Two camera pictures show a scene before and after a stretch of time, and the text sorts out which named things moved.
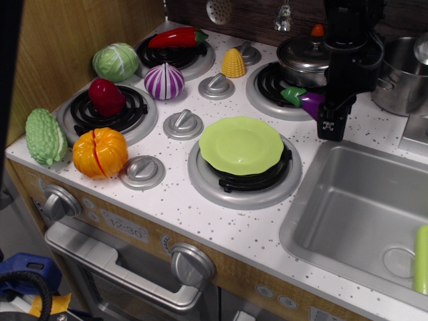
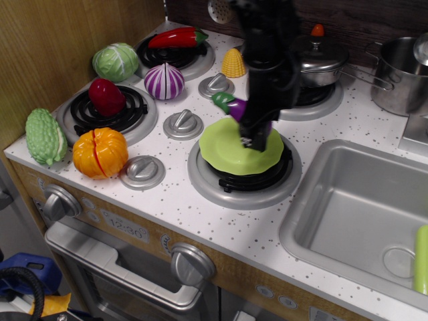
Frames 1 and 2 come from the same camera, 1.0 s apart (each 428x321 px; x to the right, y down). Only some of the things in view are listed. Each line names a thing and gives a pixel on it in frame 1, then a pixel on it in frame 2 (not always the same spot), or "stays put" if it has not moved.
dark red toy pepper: (106, 97) stays put
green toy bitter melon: (45, 138) stays put
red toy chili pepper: (178, 37) stays put
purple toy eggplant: (310, 101) → (237, 108)
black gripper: (352, 70) → (274, 85)
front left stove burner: (138, 117) stays put
